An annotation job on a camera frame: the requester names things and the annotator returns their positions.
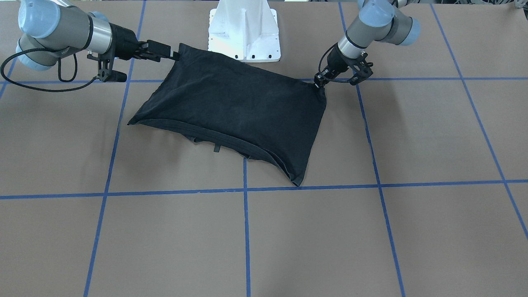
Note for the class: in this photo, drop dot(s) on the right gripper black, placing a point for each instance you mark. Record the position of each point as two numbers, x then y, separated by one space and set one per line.
123 41

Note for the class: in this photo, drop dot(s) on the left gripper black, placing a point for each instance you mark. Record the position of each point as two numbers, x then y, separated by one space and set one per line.
335 62

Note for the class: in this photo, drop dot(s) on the black t-shirt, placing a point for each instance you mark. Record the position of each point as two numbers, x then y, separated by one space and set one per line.
208 96

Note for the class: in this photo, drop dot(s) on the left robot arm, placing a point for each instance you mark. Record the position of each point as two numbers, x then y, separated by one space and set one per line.
377 21

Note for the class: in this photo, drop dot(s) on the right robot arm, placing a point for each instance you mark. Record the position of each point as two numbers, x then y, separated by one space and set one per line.
55 29

